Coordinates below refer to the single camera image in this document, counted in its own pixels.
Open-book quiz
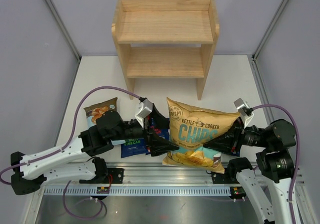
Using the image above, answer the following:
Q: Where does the wooden two-tier shelf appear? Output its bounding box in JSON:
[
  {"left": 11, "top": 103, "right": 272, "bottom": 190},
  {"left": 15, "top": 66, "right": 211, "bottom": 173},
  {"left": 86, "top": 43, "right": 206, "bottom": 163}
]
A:
[{"left": 111, "top": 0, "right": 220, "bottom": 99}]

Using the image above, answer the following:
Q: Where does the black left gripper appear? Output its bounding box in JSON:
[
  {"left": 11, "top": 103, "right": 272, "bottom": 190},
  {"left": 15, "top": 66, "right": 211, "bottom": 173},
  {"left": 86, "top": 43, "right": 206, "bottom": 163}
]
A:
[{"left": 109, "top": 104, "right": 179, "bottom": 155}]

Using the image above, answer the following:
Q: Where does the light blue cassava chips bag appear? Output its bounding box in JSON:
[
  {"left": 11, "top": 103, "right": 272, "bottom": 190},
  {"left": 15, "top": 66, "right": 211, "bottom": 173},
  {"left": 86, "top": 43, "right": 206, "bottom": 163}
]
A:
[{"left": 84, "top": 97, "right": 118, "bottom": 128}]

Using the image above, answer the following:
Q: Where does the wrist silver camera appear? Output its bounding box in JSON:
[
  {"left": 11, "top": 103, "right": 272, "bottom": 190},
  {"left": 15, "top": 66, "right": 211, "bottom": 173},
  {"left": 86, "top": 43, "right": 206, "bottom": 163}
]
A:
[
  {"left": 134, "top": 97, "right": 153, "bottom": 129},
  {"left": 233, "top": 98, "right": 254, "bottom": 128}
]

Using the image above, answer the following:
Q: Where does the white slotted cable duct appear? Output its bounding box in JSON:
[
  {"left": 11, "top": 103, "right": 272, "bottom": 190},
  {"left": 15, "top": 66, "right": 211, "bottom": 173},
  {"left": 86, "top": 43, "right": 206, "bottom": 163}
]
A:
[{"left": 43, "top": 186, "right": 231, "bottom": 197}]

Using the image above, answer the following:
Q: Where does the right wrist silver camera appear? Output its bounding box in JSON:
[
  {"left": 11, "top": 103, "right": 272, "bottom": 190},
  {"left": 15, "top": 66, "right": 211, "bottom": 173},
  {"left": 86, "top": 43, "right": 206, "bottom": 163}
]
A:
[{"left": 233, "top": 98, "right": 254, "bottom": 128}]

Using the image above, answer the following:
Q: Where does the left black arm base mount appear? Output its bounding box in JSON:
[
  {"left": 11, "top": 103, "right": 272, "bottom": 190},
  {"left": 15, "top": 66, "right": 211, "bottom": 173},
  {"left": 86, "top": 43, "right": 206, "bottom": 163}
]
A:
[{"left": 89, "top": 168, "right": 125, "bottom": 184}]

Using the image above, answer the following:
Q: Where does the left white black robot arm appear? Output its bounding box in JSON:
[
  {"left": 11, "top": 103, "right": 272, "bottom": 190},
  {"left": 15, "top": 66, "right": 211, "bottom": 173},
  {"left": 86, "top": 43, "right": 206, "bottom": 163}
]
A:
[{"left": 10, "top": 110, "right": 179, "bottom": 196}]

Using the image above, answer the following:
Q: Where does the blue Burts sea salt bag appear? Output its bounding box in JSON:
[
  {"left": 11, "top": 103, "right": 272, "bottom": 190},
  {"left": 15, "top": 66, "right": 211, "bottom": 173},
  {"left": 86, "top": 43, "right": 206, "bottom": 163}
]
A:
[{"left": 120, "top": 119, "right": 147, "bottom": 159}]

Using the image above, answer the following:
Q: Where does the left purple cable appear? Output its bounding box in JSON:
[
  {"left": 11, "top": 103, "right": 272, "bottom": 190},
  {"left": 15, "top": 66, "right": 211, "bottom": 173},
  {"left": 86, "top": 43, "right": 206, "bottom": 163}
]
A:
[{"left": 0, "top": 86, "right": 142, "bottom": 217}]

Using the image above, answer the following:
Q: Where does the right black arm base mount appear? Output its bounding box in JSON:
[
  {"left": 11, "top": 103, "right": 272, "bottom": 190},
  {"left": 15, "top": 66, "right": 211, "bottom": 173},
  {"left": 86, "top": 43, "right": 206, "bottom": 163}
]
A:
[{"left": 211, "top": 169, "right": 239, "bottom": 184}]

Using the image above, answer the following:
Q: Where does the tan kettle cooked chips bag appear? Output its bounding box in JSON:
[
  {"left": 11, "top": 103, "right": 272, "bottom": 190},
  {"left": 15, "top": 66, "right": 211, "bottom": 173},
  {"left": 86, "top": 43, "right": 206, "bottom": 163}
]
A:
[{"left": 162, "top": 98, "right": 240, "bottom": 174}]

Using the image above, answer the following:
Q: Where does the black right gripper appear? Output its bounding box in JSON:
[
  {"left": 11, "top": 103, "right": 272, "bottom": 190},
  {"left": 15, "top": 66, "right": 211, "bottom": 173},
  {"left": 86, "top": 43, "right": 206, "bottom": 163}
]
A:
[{"left": 203, "top": 113, "right": 272, "bottom": 154}]

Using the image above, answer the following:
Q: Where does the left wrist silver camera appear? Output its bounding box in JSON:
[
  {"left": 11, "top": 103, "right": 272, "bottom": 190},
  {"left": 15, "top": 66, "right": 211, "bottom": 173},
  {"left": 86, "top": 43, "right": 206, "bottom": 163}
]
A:
[{"left": 134, "top": 97, "right": 153, "bottom": 129}]

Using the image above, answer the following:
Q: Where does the aluminium rail frame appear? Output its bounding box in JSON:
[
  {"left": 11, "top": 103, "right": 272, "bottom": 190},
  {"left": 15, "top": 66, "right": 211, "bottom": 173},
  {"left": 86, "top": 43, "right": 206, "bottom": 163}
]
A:
[{"left": 32, "top": 161, "right": 306, "bottom": 185}]

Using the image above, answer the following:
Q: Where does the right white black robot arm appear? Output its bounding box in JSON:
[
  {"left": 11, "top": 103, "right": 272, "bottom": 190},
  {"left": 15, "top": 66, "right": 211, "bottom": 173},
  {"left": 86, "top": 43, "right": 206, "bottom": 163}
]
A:
[{"left": 227, "top": 119, "right": 301, "bottom": 224}]

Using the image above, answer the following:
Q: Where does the blue Burts chilli bag centre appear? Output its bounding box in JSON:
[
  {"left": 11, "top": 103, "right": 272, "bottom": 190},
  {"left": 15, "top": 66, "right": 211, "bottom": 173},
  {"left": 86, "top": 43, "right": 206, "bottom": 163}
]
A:
[{"left": 144, "top": 117, "right": 169, "bottom": 154}]

